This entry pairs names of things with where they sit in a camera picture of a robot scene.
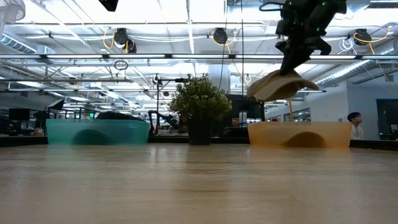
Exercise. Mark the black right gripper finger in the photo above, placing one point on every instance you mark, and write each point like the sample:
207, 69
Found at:
287, 63
301, 62

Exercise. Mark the beige cotton cap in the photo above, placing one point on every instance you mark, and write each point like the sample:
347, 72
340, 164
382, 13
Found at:
280, 88

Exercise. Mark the black background robot arm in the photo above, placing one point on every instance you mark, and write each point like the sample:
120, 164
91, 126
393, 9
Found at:
168, 119

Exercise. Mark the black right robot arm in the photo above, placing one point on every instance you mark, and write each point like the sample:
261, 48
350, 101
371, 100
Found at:
329, 6

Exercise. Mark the white bottle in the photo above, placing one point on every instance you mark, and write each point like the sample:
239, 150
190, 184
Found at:
243, 119

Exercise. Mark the orange plastic bin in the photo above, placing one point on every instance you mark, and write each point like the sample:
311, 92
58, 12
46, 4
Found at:
267, 133

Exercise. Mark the person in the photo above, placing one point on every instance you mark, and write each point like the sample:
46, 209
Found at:
356, 130
236, 122

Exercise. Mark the long ceiling light strip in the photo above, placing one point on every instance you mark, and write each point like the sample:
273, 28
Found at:
186, 56

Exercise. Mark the green artificial plant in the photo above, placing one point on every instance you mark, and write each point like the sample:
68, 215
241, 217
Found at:
199, 99

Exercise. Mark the clear plastic bin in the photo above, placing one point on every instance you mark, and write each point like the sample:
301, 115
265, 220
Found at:
12, 9

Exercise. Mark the dark glass door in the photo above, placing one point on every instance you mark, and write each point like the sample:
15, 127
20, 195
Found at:
387, 118

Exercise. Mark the black plant pot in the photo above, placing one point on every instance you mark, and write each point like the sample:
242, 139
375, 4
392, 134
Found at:
199, 133

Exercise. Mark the teal plastic bin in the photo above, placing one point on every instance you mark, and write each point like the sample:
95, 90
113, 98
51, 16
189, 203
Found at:
62, 133

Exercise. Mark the black monitor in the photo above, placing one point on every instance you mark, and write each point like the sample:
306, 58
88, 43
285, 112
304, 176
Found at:
18, 114

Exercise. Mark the silver ventilation duct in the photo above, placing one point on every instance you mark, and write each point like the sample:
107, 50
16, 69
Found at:
342, 73

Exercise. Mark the black camera stand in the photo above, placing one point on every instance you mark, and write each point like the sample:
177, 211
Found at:
157, 102

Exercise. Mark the black frame rail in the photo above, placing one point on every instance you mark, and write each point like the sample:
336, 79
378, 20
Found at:
18, 141

